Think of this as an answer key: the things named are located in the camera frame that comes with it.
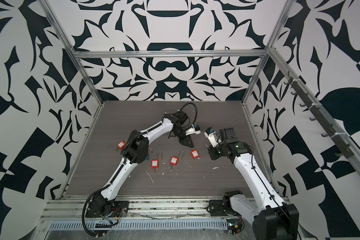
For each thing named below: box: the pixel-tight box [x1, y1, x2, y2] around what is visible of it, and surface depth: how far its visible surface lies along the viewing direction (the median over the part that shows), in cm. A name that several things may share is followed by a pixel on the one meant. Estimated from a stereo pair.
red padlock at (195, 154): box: [190, 149, 200, 159], surface depth 93 cm
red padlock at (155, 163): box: [151, 151, 163, 172], surface depth 89 cm
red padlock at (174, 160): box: [169, 150, 185, 166], surface depth 91 cm
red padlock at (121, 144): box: [116, 140, 127, 150], surface depth 98 cm
